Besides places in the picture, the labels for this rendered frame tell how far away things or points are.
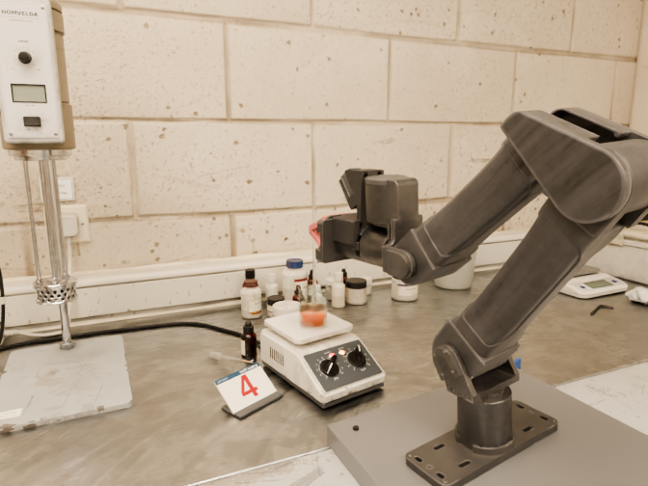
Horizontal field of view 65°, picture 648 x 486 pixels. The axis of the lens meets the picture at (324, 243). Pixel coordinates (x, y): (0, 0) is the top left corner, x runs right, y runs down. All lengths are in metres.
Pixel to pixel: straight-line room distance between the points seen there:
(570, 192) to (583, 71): 1.50
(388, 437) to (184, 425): 0.30
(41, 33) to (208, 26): 0.51
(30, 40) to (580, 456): 0.89
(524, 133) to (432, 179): 1.06
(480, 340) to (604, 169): 0.23
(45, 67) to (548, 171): 0.68
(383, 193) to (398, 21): 0.89
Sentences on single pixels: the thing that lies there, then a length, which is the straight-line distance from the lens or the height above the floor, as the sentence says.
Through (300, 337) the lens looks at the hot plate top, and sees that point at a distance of 0.84.
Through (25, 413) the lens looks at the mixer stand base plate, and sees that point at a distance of 0.90.
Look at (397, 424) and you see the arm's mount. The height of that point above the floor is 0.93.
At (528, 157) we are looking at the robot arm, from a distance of 0.48.
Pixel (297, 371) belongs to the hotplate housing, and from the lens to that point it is 0.84.
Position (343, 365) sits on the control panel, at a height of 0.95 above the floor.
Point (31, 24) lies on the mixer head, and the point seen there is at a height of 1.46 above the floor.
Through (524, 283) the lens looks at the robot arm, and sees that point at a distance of 0.54.
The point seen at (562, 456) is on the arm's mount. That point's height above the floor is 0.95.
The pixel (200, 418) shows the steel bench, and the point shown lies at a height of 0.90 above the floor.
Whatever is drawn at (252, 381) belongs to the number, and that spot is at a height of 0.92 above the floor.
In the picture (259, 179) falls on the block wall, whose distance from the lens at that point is 1.29.
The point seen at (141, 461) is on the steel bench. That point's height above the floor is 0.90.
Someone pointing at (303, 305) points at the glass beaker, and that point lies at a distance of 0.86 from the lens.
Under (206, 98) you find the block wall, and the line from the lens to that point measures 1.26.
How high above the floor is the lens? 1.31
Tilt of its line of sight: 12 degrees down
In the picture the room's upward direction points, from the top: straight up
